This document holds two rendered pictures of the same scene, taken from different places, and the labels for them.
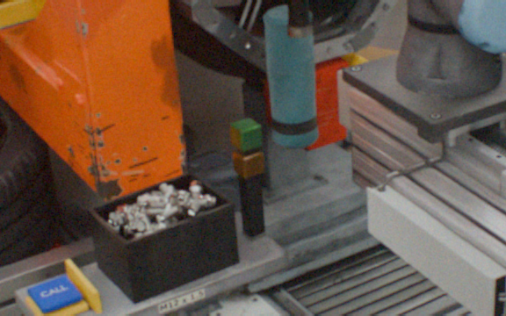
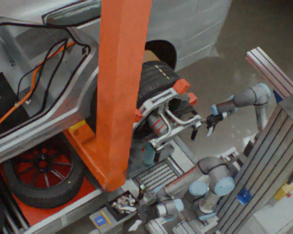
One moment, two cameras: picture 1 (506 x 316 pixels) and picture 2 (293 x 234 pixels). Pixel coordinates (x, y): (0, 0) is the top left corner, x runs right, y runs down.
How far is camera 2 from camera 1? 2.18 m
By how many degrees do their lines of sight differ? 30
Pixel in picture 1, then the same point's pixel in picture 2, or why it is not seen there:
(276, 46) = (147, 154)
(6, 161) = (77, 170)
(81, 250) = (97, 193)
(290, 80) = (149, 159)
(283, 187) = (137, 151)
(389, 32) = not seen: hidden behind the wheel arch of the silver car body
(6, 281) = (81, 204)
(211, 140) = not seen: hidden behind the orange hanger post
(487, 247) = not seen: outside the picture
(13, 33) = (75, 134)
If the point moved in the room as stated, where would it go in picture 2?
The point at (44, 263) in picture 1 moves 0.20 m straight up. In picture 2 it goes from (89, 198) to (89, 187)
